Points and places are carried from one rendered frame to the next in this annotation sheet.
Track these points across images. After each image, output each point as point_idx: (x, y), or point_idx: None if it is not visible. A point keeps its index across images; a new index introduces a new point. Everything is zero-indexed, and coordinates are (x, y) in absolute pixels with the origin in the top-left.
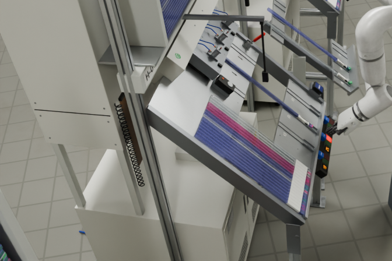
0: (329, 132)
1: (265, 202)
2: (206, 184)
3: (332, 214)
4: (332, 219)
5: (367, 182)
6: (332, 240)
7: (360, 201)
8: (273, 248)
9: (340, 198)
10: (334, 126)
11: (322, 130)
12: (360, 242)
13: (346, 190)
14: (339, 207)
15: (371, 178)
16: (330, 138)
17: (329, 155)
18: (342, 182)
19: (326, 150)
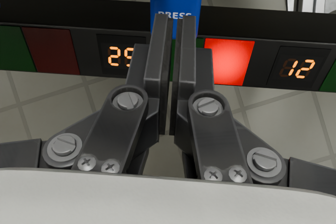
0: (132, 51)
1: None
2: None
3: (229, 91)
4: (216, 90)
5: (315, 156)
6: (170, 93)
7: (264, 141)
8: None
9: (269, 105)
10: (139, 113)
11: (307, 20)
12: (170, 139)
13: (291, 115)
14: (247, 104)
15: (326, 164)
16: (231, 74)
17: (83, 71)
18: (312, 107)
19: (107, 50)
